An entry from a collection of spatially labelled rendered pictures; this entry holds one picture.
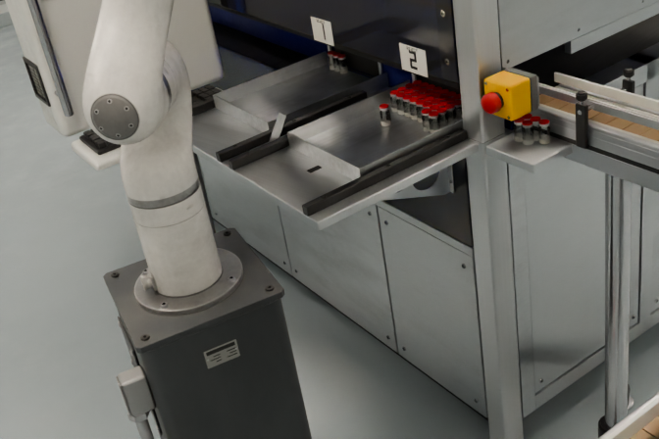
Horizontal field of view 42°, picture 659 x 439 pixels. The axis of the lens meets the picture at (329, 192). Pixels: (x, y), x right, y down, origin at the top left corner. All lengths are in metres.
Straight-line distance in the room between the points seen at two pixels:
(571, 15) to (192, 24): 1.09
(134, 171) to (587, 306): 1.29
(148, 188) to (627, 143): 0.86
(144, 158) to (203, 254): 0.19
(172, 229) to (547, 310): 1.05
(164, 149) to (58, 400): 1.55
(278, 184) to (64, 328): 1.54
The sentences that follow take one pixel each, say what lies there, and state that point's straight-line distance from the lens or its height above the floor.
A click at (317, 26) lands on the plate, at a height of 1.03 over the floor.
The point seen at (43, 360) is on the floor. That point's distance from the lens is 3.01.
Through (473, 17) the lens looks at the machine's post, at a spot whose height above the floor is 1.15.
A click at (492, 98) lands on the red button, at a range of 1.65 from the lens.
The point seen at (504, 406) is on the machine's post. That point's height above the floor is 0.17.
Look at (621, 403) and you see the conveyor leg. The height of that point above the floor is 0.23.
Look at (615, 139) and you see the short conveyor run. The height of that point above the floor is 0.92.
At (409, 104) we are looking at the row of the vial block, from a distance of 1.91.
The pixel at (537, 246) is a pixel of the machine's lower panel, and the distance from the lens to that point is 2.02.
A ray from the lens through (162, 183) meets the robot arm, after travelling 1.37.
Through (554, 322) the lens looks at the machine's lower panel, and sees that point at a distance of 2.19.
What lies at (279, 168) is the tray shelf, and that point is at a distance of 1.80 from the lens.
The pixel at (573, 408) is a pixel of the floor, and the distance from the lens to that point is 2.43.
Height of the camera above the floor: 1.68
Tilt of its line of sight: 29 degrees down
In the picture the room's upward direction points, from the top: 10 degrees counter-clockwise
